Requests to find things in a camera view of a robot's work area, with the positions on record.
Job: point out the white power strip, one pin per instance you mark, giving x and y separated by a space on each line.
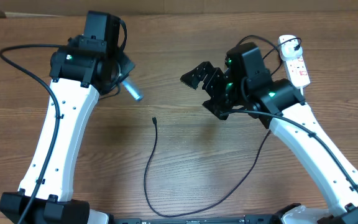
297 72

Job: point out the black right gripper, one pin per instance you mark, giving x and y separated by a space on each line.
215 77

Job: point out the blue Samsung Galaxy smartphone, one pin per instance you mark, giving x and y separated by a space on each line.
133 89

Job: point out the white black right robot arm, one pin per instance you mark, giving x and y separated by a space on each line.
247 87

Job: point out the white USB charger plug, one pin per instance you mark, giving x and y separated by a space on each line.
290 47

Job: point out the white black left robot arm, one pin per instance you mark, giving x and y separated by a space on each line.
90 67

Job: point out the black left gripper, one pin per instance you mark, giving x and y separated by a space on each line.
127 65

